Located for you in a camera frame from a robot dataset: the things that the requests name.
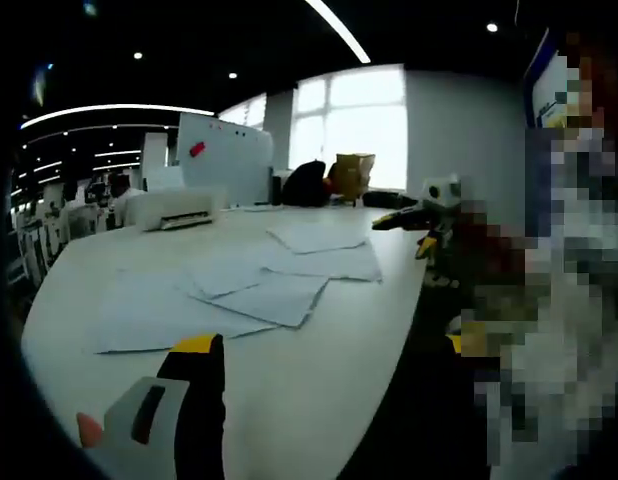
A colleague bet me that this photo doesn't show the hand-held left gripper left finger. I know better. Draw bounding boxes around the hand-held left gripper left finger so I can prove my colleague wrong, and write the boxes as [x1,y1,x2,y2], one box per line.
[103,333,226,480]

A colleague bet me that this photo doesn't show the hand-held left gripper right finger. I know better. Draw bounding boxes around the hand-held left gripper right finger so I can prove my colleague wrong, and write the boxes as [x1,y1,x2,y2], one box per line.
[441,333,500,480]

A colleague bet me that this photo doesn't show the white printing papers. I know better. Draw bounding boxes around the white printing papers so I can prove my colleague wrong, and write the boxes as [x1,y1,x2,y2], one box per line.
[87,223,384,355]

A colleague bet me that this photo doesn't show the person's left hand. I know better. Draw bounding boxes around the person's left hand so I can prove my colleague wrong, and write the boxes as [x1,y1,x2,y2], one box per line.
[76,411,105,449]

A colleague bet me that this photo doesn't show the dark flat object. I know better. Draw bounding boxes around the dark flat object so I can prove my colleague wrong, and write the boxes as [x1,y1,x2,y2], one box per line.
[362,191,419,210]

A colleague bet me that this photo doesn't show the brown cardboard box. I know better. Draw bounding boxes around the brown cardboard box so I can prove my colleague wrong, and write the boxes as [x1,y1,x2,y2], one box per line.
[332,152,377,202]

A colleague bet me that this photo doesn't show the bright window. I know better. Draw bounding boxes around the bright window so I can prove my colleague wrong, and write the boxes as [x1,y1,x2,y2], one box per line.
[290,68,408,192]

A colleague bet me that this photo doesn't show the black backpack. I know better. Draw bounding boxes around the black backpack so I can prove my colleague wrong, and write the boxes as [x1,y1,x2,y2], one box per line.
[280,159,331,208]

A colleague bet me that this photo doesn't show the white table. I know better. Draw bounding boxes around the white table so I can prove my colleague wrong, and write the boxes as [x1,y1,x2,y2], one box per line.
[21,203,440,480]

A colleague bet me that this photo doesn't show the white printer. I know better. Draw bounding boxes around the white printer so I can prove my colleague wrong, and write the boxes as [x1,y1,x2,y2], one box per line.
[125,191,229,233]

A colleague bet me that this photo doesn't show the white whiteboard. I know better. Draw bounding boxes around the white whiteboard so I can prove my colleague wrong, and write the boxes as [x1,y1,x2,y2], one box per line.
[177,112,275,206]

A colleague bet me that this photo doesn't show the curved ceiling light strip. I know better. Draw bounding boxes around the curved ceiling light strip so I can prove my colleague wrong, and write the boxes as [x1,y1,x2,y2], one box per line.
[303,0,373,65]
[18,103,216,130]

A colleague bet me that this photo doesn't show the white office chair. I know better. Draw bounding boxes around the white office chair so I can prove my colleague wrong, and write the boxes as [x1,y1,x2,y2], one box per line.
[13,212,73,284]

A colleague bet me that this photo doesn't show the blue framed wall board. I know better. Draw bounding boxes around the blue framed wall board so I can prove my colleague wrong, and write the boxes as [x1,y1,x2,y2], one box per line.
[521,27,581,132]

